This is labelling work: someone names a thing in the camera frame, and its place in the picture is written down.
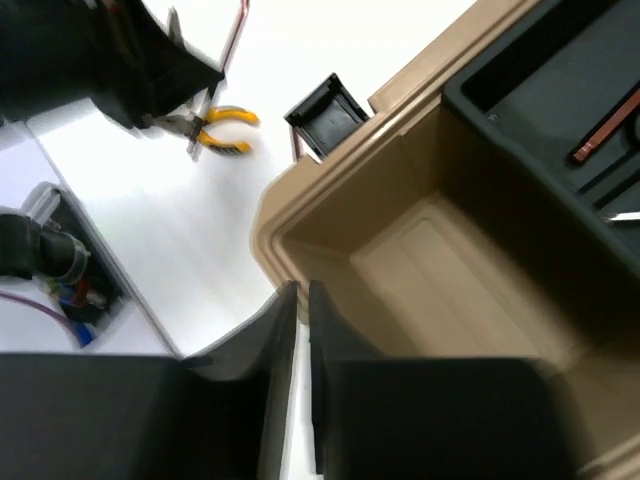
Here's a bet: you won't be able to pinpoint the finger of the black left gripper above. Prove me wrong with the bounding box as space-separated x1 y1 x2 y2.
134 1 224 117

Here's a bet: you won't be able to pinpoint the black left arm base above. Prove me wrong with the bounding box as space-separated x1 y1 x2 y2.
1 181 129 348

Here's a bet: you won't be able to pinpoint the yellow black needle-nose pliers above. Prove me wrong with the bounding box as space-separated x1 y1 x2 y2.
144 104 261 162

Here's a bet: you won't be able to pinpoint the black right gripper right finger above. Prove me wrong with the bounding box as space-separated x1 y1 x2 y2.
309 281 590 479

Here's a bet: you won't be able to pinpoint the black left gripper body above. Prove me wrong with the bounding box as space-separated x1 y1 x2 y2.
1 1 150 129

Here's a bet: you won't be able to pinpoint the black toolbox tray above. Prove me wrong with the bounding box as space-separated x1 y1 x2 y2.
442 0 640 281

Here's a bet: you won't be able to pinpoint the tan plastic toolbox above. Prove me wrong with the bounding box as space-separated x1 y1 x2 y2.
253 1 639 479

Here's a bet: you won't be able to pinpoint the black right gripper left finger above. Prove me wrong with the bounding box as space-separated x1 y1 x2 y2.
1 282 298 479

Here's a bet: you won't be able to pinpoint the brown hex key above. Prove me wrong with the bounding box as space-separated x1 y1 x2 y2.
569 86 639 165

